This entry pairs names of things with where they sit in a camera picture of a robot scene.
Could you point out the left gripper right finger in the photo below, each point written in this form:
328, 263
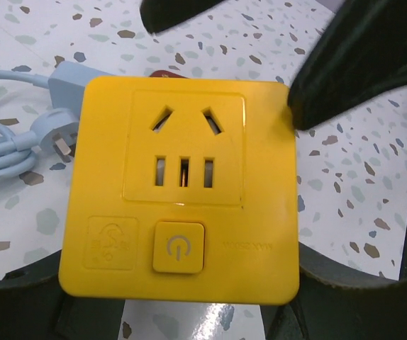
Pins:
335, 301

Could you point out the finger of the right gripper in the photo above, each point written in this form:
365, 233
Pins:
361, 54
159, 16

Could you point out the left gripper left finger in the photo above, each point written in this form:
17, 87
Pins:
36, 307

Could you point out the red square plug adapter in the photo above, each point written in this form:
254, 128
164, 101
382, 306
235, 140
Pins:
165, 74

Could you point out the yellow cube socket adapter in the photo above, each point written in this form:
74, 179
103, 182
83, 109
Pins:
183, 190

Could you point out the light blue power strip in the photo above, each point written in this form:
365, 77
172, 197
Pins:
67, 84

